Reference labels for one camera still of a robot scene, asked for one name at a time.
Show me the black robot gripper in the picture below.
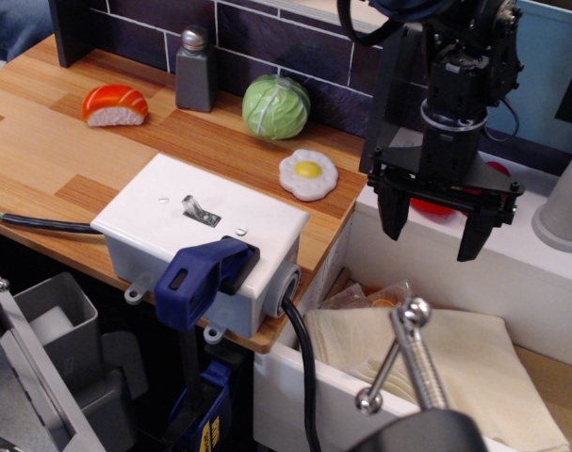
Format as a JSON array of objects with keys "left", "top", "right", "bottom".
[{"left": 368, "top": 96, "right": 524, "bottom": 262}]

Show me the clear light switch toggle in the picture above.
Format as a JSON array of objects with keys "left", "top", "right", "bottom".
[{"left": 182, "top": 195, "right": 209, "bottom": 223}]

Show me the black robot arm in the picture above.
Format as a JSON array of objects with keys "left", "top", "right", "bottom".
[{"left": 337, "top": 1, "right": 524, "bottom": 262}]

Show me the red toy strawberry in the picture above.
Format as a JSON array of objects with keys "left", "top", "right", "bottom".
[{"left": 410, "top": 198, "right": 455, "bottom": 217}]

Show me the dark red toy fruit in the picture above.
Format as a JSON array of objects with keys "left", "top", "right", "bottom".
[{"left": 465, "top": 161, "right": 511, "bottom": 194}]

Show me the plastic snack packet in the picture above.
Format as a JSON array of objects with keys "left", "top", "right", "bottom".
[{"left": 319, "top": 281, "right": 413, "bottom": 310}]

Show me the grey toy cup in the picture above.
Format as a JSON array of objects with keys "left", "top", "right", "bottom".
[{"left": 531, "top": 160, "right": 572, "bottom": 252}]

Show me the toy fried egg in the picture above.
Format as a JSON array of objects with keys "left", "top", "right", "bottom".
[{"left": 279, "top": 149, "right": 338, "bottom": 202}]

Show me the light blue toy appliance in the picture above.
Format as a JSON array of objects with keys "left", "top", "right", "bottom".
[{"left": 487, "top": 1, "right": 572, "bottom": 154}]

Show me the cream folded cloth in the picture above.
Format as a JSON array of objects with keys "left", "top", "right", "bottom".
[{"left": 304, "top": 308, "right": 570, "bottom": 451}]

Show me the green toy cabbage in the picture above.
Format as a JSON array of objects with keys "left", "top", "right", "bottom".
[{"left": 242, "top": 74, "right": 311, "bottom": 140}]

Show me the white toy sink counter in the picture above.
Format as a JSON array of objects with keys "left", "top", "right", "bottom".
[{"left": 253, "top": 153, "right": 572, "bottom": 451}]

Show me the blue bar clamp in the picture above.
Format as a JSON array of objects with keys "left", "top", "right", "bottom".
[{"left": 154, "top": 236, "right": 261, "bottom": 447}]

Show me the grey toy salt shaker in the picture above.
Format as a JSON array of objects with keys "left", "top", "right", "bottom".
[{"left": 175, "top": 25, "right": 218, "bottom": 113}]

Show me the toy salmon sushi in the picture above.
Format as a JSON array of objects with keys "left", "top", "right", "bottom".
[{"left": 81, "top": 85, "right": 149, "bottom": 127}]

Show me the grey plastic bin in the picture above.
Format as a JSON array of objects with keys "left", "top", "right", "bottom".
[{"left": 15, "top": 272, "right": 104, "bottom": 392}]

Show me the dark shelf post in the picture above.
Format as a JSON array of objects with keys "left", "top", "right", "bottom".
[{"left": 359, "top": 24, "right": 428, "bottom": 173}]

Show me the black power cable front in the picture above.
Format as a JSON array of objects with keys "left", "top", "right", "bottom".
[{"left": 281, "top": 297, "right": 322, "bottom": 452}]

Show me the white electrical switch box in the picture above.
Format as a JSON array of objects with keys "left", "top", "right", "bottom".
[{"left": 91, "top": 154, "right": 310, "bottom": 338}]

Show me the black frayed cable left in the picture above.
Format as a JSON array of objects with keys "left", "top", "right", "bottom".
[{"left": 0, "top": 201, "right": 104, "bottom": 235}]

